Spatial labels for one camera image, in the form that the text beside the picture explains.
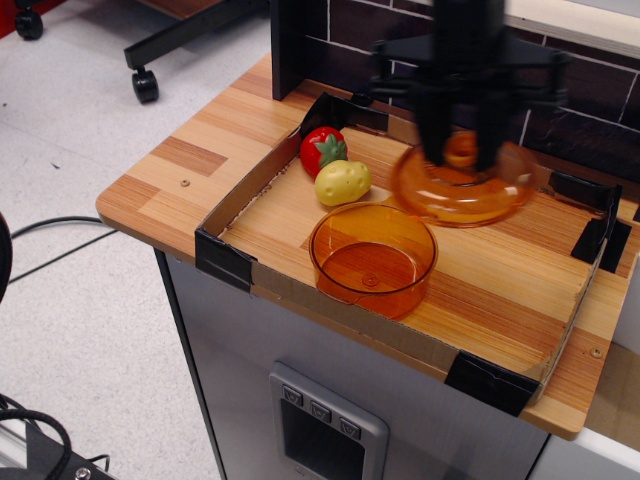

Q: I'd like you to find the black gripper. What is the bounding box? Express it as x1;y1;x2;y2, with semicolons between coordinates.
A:
370;1;571;171

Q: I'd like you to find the orange transparent pot lid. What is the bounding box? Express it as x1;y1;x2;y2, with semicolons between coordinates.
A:
390;131;539;228

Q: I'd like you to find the orange transparent plastic pot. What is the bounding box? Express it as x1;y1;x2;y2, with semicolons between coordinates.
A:
308;202;438;320

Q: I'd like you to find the yellow toy potato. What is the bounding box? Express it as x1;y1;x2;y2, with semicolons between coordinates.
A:
314;160;372;206

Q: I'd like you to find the red toy strawberry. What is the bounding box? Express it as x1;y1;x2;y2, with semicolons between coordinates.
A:
299;126;348;178

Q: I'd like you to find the black chair base with casters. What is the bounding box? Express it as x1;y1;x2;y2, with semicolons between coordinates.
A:
15;1;270;104

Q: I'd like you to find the cardboard fence with black tape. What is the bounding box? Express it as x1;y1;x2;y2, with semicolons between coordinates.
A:
195;92;639;435

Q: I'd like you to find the grey toy oven panel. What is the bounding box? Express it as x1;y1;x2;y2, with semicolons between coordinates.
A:
269;362;390;479

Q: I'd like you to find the dark vertical post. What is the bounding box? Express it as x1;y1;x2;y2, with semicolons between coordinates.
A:
270;0;329;100

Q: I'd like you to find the black floor cable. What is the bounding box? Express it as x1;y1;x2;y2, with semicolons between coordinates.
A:
8;215;119;285

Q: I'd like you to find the black equipment with cables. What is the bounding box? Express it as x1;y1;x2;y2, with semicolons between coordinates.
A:
1;395;112;479

